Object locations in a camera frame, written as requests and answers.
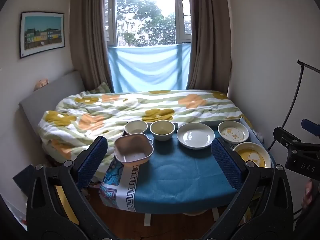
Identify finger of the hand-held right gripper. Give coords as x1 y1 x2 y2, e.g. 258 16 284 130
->
273 127 302 151
301 119 320 133

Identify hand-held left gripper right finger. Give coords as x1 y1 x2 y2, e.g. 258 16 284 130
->
202 137 294 240

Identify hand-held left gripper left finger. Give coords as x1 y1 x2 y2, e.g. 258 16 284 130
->
26 136 118 240

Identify large yellow print plate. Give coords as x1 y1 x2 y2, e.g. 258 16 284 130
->
232 142 272 168

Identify small yellow print plate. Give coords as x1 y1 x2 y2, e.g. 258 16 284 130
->
218 121 250 144

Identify plain white plate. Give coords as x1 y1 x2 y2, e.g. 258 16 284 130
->
176 123 215 150

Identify pink square bowl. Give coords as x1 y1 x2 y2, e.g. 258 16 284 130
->
114 133 154 166

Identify cream round bowl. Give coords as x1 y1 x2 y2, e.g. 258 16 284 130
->
124 120 148 136

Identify pale green round bowl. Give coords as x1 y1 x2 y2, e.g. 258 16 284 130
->
150 120 176 142

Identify person's right hand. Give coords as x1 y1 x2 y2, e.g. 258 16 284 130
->
303 179 313 207

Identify floral striped duvet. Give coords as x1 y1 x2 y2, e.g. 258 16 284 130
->
37 90 253 180

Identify blue patterned tablecloth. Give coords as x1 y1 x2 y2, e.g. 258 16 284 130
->
99 116 277 215

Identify thin black rod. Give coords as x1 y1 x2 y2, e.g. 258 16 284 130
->
297 59 320 74

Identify dark flat board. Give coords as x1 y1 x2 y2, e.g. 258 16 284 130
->
12 164 38 193

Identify green checked pillow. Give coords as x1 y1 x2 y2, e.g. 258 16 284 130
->
87 82 112 94

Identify grey padded headboard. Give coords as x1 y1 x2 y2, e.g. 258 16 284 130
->
19 70 84 160

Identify small plush toy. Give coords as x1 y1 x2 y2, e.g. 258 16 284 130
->
34 79 50 90

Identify light blue hanging cloth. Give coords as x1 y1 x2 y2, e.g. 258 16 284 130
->
107 42 192 93

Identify brown curtain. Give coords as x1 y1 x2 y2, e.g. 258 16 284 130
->
69 0 115 93
186 0 232 90

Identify framed houses picture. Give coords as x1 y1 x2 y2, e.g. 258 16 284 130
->
19 11 65 59

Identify black curved cable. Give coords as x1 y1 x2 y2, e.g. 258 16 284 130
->
267 64 306 152

